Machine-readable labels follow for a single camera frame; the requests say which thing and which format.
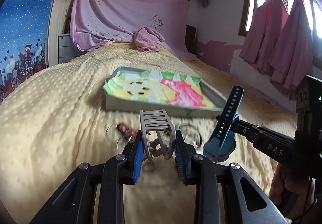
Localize grey drawer cabinet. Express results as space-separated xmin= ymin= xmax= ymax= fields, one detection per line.
xmin=58 ymin=34 xmax=86 ymax=64

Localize blue printed wardrobe cover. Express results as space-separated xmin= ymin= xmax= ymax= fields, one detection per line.
xmin=1 ymin=0 xmax=52 ymax=100

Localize teal watch with strap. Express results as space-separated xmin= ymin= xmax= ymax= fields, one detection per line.
xmin=203 ymin=86 xmax=244 ymax=162

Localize crumpled pink towel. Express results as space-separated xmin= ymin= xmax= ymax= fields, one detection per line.
xmin=133 ymin=27 xmax=165 ymax=52

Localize wooden wardrobe side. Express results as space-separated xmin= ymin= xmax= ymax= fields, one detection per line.
xmin=46 ymin=0 xmax=72 ymax=67

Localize beige hair claw clip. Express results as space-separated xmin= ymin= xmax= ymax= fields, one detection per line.
xmin=140 ymin=108 xmax=176 ymax=161

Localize person's right hand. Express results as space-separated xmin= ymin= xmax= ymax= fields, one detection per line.
xmin=268 ymin=164 xmax=315 ymax=220

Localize pink window curtain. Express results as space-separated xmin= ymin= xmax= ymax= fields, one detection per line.
xmin=240 ymin=0 xmax=313 ymax=100

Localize silver bangle rings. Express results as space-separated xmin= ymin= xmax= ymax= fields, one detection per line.
xmin=176 ymin=123 xmax=203 ymax=151

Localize colourful patterned cloth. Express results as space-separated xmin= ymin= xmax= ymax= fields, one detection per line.
xmin=103 ymin=69 xmax=218 ymax=109

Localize red cord bracelet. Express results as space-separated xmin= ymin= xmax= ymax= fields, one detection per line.
xmin=117 ymin=122 xmax=138 ymax=139

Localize pink hanging sheet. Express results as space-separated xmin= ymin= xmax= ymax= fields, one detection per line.
xmin=69 ymin=0 xmax=195 ymax=60

